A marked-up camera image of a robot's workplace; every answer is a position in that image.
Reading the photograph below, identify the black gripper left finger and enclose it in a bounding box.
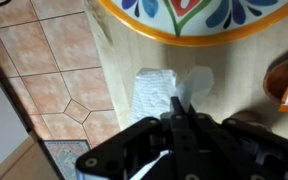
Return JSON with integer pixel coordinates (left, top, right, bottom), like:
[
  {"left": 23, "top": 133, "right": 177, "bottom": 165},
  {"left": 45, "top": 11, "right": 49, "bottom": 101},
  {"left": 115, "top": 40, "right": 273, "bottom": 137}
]
[{"left": 75, "top": 97, "right": 200, "bottom": 180}]

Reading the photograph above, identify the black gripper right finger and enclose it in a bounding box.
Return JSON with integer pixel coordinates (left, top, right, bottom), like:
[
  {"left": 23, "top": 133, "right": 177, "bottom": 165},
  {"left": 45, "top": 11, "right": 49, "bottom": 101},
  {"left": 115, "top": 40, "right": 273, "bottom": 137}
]
[{"left": 185, "top": 106, "right": 288, "bottom": 180}]

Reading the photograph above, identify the white paper tissue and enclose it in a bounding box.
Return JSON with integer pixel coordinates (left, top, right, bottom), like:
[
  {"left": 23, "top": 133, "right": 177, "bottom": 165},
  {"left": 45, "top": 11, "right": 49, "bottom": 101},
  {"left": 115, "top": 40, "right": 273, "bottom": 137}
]
[{"left": 129, "top": 65, "right": 216, "bottom": 180}]

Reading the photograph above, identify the small brown wooden bowl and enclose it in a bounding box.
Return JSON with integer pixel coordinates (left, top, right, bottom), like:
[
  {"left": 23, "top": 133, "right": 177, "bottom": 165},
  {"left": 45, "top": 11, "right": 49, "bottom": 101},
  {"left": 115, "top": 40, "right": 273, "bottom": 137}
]
[{"left": 262, "top": 49, "right": 288, "bottom": 104}]

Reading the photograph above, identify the patterned floor rug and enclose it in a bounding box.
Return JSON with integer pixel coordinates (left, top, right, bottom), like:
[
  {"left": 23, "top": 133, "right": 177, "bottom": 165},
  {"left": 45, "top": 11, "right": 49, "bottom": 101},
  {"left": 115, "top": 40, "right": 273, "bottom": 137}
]
[{"left": 38, "top": 139, "right": 92, "bottom": 180}]

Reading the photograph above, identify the colourful painted ceramic plate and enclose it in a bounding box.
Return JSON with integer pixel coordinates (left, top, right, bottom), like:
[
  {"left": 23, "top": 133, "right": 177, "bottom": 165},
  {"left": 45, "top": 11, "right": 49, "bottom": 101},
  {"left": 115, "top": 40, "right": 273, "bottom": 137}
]
[{"left": 97, "top": 0, "right": 288, "bottom": 48}]

